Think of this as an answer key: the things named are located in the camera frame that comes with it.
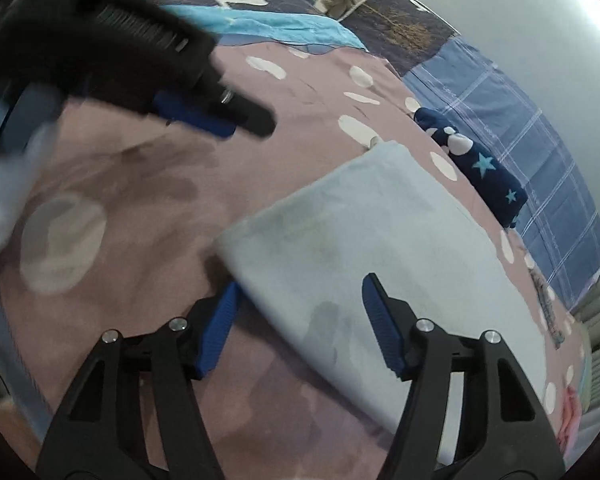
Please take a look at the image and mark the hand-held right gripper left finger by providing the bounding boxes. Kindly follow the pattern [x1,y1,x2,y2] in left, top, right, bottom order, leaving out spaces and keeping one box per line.
[35,281,243,480]

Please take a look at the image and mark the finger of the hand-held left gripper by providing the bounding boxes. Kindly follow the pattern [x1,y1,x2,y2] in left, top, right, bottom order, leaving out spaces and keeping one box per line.
[0,82,63,156]
[147,77,277,140]

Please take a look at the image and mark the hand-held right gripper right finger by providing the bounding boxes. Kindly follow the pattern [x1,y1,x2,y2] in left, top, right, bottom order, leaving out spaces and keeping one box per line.
[361,272,566,480]

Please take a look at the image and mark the light grey t-shirt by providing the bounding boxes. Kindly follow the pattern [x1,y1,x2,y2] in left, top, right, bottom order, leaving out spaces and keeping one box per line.
[215,140,566,436]

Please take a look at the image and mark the pink folded clothes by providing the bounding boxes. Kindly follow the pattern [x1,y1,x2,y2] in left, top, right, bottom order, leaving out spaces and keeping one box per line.
[554,384,590,457]

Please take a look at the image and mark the person's left hand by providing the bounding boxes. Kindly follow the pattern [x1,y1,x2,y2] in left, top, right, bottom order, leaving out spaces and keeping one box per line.
[0,125,56,263]

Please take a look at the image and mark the pink polka dot bedsheet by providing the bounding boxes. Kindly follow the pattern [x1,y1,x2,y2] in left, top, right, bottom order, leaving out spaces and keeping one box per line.
[0,42,596,480]

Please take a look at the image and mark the deer print quilt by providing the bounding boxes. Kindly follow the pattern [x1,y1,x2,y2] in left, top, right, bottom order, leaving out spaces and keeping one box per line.
[140,0,368,56]

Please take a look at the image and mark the small patterned cloth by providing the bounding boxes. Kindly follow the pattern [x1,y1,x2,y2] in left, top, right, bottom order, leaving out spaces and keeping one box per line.
[529,265,567,350]

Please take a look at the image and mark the navy star print cloth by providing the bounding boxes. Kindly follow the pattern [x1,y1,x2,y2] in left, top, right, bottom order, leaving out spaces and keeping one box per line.
[414,107,528,228]

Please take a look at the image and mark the dark tree print pillow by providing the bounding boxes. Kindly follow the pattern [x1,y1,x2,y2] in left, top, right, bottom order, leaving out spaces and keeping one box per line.
[340,0,461,78]

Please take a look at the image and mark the blue plaid blanket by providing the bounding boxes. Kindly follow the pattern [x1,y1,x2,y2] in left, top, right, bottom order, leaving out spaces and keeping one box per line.
[402,35,600,311]

